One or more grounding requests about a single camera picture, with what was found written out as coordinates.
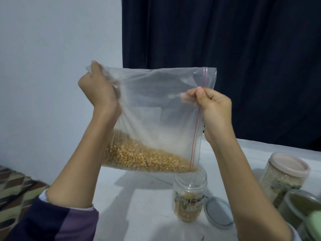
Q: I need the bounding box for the person's left hand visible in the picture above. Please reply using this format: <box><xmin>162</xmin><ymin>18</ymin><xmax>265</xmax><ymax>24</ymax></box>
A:
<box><xmin>78</xmin><ymin>61</ymin><xmax>122</xmax><ymax>121</ymax></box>

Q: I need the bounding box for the person's right hand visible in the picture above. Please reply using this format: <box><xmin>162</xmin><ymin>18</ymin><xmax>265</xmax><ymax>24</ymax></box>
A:
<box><xmin>182</xmin><ymin>87</ymin><xmax>234</xmax><ymax>148</ymax></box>

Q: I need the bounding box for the zip bag of corn kernels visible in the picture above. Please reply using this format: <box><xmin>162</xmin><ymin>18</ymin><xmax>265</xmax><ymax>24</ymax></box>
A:
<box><xmin>86</xmin><ymin>62</ymin><xmax>217</xmax><ymax>173</ymax></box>

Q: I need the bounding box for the pink round lid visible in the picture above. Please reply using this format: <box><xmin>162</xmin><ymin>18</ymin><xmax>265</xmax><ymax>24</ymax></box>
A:
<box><xmin>268</xmin><ymin>152</ymin><xmax>311</xmax><ymax>179</ymax></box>

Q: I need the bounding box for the transparent jar blue lid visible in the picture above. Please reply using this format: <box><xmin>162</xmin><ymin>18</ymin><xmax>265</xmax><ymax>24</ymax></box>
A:
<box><xmin>172</xmin><ymin>165</ymin><xmax>208</xmax><ymax>222</ymax></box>

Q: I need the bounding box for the transparent jar pink lid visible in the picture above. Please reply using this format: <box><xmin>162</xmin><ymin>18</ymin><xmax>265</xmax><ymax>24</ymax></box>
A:
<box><xmin>259</xmin><ymin>152</ymin><xmax>311</xmax><ymax>208</ymax></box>

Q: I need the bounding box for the blue round lid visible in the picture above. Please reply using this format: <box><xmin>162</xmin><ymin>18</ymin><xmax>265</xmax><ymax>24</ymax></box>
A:
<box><xmin>204</xmin><ymin>196</ymin><xmax>235</xmax><ymax>229</ymax></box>

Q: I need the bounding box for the pile of green beans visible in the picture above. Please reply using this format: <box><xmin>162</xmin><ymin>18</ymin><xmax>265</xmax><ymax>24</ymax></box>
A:
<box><xmin>288</xmin><ymin>194</ymin><xmax>321</xmax><ymax>214</ymax></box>

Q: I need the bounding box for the green round lid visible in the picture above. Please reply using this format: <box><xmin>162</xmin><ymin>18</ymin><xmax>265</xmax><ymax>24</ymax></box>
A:
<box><xmin>306</xmin><ymin>211</ymin><xmax>321</xmax><ymax>241</ymax></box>

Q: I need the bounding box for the transparent jar green lid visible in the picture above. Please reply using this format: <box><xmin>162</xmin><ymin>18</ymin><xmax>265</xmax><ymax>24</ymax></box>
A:
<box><xmin>297</xmin><ymin>211</ymin><xmax>321</xmax><ymax>241</ymax></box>

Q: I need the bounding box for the person's left forearm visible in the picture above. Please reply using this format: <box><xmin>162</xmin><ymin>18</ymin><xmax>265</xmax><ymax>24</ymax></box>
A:
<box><xmin>5</xmin><ymin>115</ymin><xmax>118</xmax><ymax>241</ymax></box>

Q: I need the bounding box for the person's right forearm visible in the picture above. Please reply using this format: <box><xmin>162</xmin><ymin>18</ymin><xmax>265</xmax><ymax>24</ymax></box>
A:
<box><xmin>208</xmin><ymin>137</ymin><xmax>302</xmax><ymax>241</ymax></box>

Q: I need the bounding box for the dark navy curtain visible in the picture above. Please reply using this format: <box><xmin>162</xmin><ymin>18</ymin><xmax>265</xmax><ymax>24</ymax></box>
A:
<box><xmin>122</xmin><ymin>0</ymin><xmax>321</xmax><ymax>152</ymax></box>

